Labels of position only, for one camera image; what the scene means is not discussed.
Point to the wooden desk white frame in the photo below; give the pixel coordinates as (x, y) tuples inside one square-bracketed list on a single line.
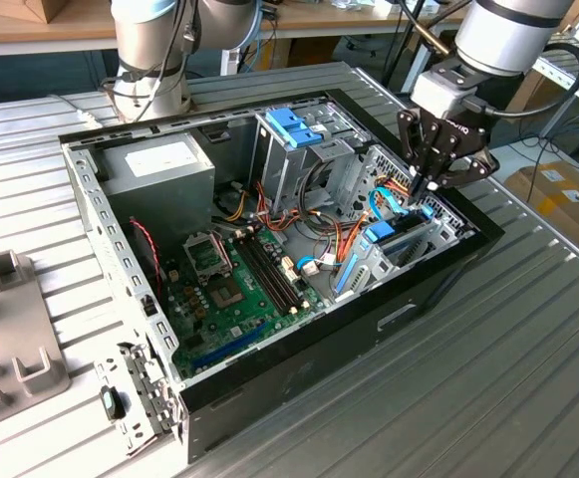
[(364, 20), (0, 27)]

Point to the grey power supply unit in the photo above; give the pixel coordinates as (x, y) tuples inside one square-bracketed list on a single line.
[(159, 199)]

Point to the black RAM slot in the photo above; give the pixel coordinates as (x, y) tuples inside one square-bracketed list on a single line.
[(276, 269), (264, 274)]

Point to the blue plastic bay latch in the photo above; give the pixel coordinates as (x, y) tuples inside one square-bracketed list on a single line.
[(289, 127)]

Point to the hard disk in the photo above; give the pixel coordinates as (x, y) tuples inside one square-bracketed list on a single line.
[(381, 231)]

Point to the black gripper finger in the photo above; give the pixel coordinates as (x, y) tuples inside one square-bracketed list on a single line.
[(468, 171), (421, 144)]

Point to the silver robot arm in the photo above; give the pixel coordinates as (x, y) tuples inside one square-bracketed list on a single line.
[(139, 50)]

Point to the black case fan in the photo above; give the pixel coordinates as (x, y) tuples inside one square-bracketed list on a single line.
[(142, 259)]

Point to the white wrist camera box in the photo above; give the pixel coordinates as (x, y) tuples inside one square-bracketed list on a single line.
[(438, 94)]

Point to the grey parts rack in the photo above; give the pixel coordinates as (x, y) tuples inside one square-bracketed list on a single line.
[(10, 323)]

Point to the beige board connector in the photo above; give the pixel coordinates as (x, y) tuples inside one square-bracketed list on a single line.
[(290, 269)]

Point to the blue expansion slot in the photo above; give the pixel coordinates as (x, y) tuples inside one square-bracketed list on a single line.
[(229, 348)]

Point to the green motherboard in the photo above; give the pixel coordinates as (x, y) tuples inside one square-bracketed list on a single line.
[(229, 323)]

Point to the labelled cardboard box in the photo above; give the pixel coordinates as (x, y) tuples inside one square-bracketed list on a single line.
[(558, 209)]

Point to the black case lock latch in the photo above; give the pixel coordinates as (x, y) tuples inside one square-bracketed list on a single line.
[(112, 403)]

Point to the metal disk bay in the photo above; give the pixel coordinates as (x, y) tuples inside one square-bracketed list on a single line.
[(371, 271)]

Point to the black stand pole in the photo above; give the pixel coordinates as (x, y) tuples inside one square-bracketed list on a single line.
[(392, 67)]

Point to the brown wooden crate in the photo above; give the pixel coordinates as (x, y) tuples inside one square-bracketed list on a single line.
[(50, 10)]

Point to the metal optical drive cage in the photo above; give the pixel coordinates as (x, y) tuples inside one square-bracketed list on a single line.
[(289, 169)]

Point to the open black PC case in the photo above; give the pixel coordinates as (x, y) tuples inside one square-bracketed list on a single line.
[(319, 358)]

